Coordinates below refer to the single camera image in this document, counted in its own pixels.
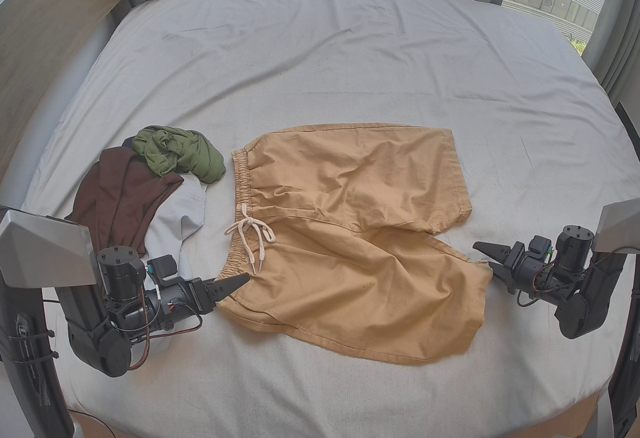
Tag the brown garment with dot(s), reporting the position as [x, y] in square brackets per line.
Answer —
[120, 196]

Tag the bed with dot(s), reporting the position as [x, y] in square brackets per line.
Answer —
[375, 51]

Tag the pale blue garment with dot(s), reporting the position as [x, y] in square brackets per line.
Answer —
[185, 211]

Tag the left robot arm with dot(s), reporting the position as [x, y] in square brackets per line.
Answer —
[45, 246]

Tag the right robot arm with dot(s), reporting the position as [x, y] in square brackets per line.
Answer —
[590, 286]

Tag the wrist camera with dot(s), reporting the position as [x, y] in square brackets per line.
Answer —
[162, 268]
[541, 246]

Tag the tan shorts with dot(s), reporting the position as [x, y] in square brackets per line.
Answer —
[350, 236]

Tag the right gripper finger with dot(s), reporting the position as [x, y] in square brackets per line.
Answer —
[497, 252]
[500, 271]

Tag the green garment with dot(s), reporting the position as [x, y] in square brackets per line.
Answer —
[195, 156]

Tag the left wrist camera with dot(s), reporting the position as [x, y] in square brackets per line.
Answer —
[162, 268]

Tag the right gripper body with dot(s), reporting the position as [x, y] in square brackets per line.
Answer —
[530, 276]

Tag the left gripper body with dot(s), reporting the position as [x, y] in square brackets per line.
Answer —
[180, 306]

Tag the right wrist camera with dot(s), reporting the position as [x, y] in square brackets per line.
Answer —
[541, 246]

